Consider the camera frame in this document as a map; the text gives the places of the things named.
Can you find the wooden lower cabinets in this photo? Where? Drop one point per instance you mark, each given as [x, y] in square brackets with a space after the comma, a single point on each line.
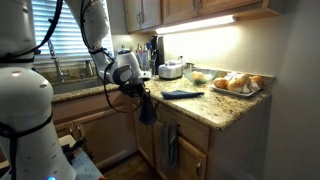
[206, 138]

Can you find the clear plastic bottle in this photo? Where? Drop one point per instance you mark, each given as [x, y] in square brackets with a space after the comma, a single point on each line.
[139, 55]

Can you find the grey robot base table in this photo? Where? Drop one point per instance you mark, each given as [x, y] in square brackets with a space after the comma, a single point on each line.
[78, 158]

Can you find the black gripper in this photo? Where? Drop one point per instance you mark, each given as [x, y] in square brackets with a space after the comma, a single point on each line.
[132, 91]

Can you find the grey hanging dish towel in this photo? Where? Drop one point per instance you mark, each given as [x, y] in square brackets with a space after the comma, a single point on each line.
[169, 142]

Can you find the steel sink basin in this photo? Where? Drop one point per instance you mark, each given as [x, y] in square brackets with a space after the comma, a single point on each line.
[69, 87]

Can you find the silver white kitchen appliance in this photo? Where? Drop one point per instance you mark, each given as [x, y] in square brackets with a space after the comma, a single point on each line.
[171, 69]

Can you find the wooden cabinets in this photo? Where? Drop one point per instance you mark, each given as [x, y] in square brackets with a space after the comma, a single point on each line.
[206, 138]
[149, 15]

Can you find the white plate of bread rolls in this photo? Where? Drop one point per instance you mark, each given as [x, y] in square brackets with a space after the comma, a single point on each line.
[238, 84]

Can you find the glass fruit bowl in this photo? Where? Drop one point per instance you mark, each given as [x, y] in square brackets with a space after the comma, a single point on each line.
[199, 75]

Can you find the chrome kitchen faucet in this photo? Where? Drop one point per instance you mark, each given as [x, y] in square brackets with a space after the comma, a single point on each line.
[60, 74]

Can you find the dark blue oven mitt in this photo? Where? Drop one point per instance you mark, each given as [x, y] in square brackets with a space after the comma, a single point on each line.
[179, 94]
[147, 111]

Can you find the wooden upper cabinets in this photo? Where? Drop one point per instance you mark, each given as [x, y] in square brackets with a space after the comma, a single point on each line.
[149, 15]

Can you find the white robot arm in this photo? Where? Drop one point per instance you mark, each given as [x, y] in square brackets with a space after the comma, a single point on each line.
[28, 137]

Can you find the black soda maker machine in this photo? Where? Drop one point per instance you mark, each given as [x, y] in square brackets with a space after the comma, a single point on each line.
[157, 53]

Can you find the under-cabinet light strip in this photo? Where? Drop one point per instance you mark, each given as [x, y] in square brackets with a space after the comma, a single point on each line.
[197, 24]

